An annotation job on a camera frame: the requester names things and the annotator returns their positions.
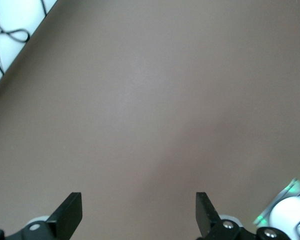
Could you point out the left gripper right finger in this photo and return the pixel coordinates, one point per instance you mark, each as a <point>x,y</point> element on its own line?
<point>206,217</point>

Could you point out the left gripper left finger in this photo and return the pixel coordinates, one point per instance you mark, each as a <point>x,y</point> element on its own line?
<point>67,215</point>

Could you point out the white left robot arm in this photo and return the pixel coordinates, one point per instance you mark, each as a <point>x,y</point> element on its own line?
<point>285,215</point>

